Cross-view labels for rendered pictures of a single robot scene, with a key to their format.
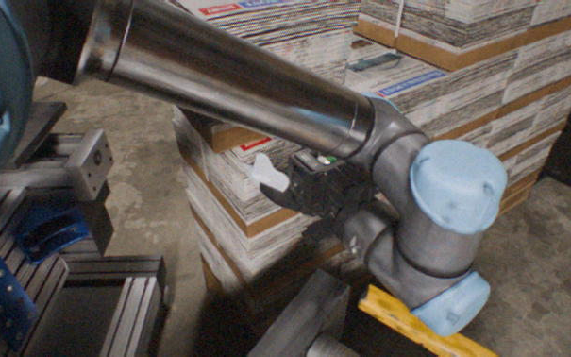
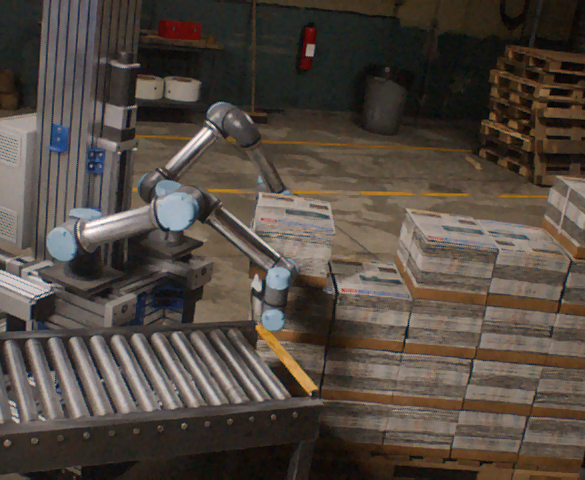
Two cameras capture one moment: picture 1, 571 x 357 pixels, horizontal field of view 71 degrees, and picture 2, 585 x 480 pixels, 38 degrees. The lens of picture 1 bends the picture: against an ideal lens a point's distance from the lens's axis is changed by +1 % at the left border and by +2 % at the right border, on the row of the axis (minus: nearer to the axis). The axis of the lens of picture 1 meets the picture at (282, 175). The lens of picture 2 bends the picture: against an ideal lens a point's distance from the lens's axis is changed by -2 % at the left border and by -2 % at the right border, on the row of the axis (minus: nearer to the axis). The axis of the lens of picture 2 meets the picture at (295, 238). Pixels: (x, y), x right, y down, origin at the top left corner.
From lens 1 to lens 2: 2.50 m
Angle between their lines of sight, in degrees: 30
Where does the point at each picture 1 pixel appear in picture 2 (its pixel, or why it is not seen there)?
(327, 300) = (247, 325)
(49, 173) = (181, 268)
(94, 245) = (181, 317)
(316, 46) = (310, 248)
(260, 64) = (245, 233)
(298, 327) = (232, 324)
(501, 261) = not seen: outside the picture
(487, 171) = (281, 273)
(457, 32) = (418, 274)
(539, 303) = not seen: outside the picture
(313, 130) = (255, 256)
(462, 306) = (269, 314)
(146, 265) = not seen: hidden behind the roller
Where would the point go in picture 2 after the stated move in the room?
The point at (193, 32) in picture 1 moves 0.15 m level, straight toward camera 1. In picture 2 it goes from (232, 221) to (214, 233)
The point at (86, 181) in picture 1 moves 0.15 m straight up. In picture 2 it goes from (193, 278) to (197, 242)
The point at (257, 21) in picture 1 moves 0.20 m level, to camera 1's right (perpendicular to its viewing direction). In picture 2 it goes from (281, 228) to (330, 244)
